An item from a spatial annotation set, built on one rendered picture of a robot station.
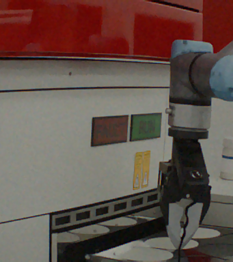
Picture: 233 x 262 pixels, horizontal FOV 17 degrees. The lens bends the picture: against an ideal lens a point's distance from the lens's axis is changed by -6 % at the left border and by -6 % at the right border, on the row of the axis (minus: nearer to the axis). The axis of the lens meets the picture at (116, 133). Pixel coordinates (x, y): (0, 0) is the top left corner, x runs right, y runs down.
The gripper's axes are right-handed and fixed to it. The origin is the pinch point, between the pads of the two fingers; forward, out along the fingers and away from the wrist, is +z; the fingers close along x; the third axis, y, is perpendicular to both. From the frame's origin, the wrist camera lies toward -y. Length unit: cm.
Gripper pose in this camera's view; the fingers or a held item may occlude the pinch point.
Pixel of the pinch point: (180, 243)
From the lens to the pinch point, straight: 136.4
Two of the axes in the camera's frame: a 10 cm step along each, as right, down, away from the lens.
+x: -9.8, -0.4, -2.0
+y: -1.9, -1.1, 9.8
